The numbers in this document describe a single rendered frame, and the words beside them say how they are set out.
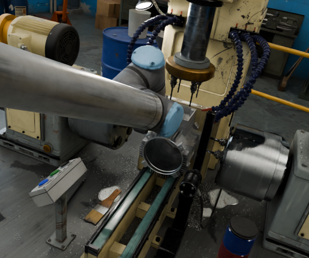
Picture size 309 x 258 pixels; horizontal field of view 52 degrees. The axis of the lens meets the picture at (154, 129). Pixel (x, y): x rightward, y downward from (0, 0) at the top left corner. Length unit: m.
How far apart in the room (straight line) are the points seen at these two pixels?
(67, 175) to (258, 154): 0.61
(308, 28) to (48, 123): 5.34
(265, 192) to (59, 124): 0.81
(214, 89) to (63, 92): 0.96
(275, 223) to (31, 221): 0.84
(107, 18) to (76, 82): 6.44
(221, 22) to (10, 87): 0.99
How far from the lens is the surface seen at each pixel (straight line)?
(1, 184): 1.38
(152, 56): 0.89
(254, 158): 1.12
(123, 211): 1.08
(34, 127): 1.39
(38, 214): 1.24
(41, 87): 0.47
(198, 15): 1.09
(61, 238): 1.13
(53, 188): 0.92
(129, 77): 0.86
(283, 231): 1.23
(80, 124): 1.27
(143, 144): 1.19
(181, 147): 1.14
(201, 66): 1.12
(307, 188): 1.12
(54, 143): 1.38
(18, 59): 0.46
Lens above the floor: 1.68
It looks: 30 degrees down
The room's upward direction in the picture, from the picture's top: 10 degrees clockwise
